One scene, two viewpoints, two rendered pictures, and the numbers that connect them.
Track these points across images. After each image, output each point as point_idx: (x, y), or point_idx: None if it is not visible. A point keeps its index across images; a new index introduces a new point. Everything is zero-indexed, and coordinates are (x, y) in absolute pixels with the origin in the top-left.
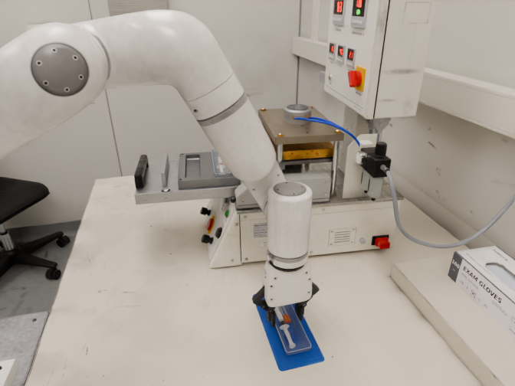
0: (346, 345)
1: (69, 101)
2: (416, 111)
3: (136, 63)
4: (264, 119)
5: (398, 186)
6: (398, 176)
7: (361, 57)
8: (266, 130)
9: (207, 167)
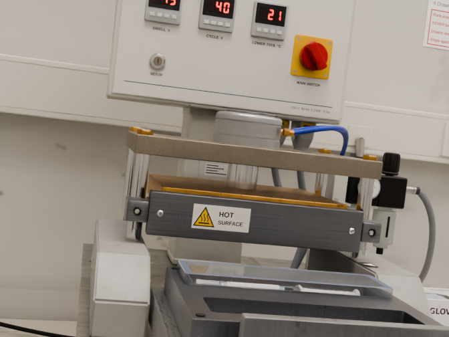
0: None
1: None
2: (81, 149)
3: None
4: (244, 146)
5: (52, 313)
6: (45, 293)
7: (311, 20)
8: (182, 187)
9: (325, 299)
